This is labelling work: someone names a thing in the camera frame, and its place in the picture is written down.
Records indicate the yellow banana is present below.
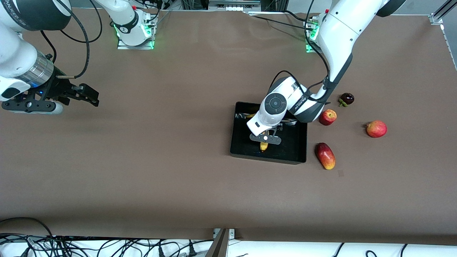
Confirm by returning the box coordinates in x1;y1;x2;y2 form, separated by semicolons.
245;113;269;152

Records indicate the black plastic box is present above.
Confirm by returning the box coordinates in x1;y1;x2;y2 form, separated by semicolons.
230;101;308;165

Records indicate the small red apple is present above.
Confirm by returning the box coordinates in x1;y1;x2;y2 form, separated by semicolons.
319;109;337;126

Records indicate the silver electronics box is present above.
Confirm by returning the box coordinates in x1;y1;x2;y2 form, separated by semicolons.
208;0;262;12

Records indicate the red yellow mango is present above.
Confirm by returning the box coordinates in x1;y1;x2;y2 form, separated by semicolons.
315;142;336;170

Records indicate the dark purple mangosteen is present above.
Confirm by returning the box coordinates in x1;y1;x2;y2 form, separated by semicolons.
338;92;355;107

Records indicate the red apple with stem nub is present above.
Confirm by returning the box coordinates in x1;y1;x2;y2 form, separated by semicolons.
366;120;388;138

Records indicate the grey metal bar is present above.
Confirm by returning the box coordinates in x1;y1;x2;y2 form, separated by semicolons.
205;229;230;257

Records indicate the aluminium profile corner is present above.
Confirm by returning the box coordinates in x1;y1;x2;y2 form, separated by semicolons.
430;0;457;70

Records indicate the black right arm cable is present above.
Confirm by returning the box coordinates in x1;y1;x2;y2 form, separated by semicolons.
39;0;103;79

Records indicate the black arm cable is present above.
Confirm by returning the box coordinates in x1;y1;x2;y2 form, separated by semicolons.
39;0;103;79
271;0;331;104

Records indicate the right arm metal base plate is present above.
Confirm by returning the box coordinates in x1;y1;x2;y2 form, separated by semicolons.
117;14;155;50

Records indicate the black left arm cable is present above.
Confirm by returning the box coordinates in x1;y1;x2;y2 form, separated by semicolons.
271;0;331;104

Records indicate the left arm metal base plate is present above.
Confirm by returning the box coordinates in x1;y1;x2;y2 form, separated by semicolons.
305;18;322;53

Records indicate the black table cable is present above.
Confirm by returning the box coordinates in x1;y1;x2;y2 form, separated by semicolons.
284;10;310;22
254;15;312;30

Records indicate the silver bracket plate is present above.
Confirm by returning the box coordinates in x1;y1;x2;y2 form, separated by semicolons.
213;228;235;239

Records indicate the black looped cable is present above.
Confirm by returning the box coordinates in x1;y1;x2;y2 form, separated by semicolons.
0;217;54;238

